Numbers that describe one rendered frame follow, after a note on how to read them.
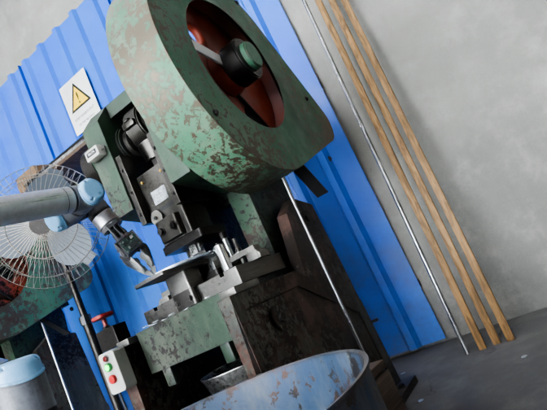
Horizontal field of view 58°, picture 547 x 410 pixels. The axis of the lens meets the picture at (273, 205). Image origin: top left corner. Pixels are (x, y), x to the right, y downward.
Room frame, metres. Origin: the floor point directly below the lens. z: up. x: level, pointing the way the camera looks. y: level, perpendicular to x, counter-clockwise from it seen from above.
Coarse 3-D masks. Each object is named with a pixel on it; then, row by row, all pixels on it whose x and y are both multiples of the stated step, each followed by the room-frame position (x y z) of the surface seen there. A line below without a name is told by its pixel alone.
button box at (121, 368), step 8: (112, 352) 1.60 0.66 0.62; (120, 352) 1.63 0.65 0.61; (112, 360) 1.61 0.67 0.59; (120, 360) 1.62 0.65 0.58; (128, 360) 1.64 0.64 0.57; (112, 368) 1.61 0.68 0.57; (120, 368) 1.61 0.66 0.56; (128, 368) 1.63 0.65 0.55; (120, 376) 1.60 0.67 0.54; (128, 376) 1.62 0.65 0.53; (112, 384) 1.63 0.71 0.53; (120, 384) 1.61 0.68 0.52; (128, 384) 1.61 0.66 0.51; (136, 384) 1.65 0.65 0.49; (112, 392) 1.63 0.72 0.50; (120, 392) 1.66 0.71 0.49
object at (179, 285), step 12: (192, 264) 1.65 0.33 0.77; (156, 276) 1.53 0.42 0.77; (168, 276) 1.63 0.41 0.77; (180, 276) 1.65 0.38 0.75; (192, 276) 1.66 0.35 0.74; (168, 288) 1.68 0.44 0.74; (180, 288) 1.66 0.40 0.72; (192, 288) 1.64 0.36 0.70; (180, 300) 1.67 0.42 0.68; (192, 300) 1.64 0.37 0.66
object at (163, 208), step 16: (144, 176) 1.76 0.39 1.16; (160, 176) 1.73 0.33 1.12; (144, 192) 1.77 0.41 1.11; (160, 192) 1.74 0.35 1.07; (160, 208) 1.75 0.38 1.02; (176, 208) 1.72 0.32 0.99; (192, 208) 1.75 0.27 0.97; (160, 224) 1.73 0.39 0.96; (176, 224) 1.70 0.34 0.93; (192, 224) 1.72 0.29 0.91; (208, 224) 1.80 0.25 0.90; (176, 240) 1.75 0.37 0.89
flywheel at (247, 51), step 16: (192, 16) 1.61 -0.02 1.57; (208, 16) 1.71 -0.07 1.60; (224, 16) 1.74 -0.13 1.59; (192, 32) 1.62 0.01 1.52; (208, 32) 1.67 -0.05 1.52; (224, 32) 1.78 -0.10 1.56; (240, 32) 1.80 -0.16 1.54; (208, 48) 1.62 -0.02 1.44; (224, 48) 1.55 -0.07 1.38; (240, 48) 1.54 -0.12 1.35; (256, 48) 1.87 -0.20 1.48; (208, 64) 1.56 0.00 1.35; (224, 64) 1.54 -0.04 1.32; (240, 64) 1.53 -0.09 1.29; (256, 64) 1.57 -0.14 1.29; (224, 80) 1.57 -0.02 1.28; (240, 80) 1.57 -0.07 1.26; (256, 80) 1.62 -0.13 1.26; (272, 80) 1.88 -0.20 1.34; (256, 96) 1.79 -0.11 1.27; (272, 96) 1.88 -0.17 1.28; (256, 112) 1.74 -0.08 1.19; (272, 112) 1.85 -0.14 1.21
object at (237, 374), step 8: (240, 360) 1.98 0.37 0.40; (224, 368) 1.94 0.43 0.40; (232, 368) 1.96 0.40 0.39; (240, 368) 1.65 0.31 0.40; (208, 376) 1.87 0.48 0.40; (216, 376) 1.90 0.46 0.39; (224, 376) 1.66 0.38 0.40; (232, 376) 1.66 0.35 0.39; (240, 376) 1.66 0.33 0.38; (208, 384) 1.71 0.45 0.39; (216, 384) 1.69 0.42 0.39; (224, 384) 1.68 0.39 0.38; (232, 384) 1.67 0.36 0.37; (216, 392) 1.72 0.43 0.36
